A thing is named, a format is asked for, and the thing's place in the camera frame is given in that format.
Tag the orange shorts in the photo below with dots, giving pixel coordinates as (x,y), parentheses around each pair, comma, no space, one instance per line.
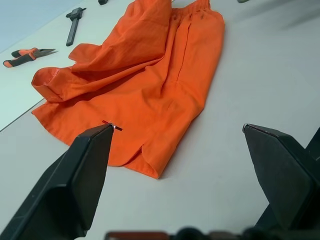
(150,87)

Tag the black digital caliper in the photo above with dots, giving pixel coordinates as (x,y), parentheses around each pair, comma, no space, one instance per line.
(72,30)

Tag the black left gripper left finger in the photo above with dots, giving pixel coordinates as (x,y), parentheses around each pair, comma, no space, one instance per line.
(70,180)

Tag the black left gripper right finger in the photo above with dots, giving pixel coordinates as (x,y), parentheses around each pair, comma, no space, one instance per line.
(287,175)

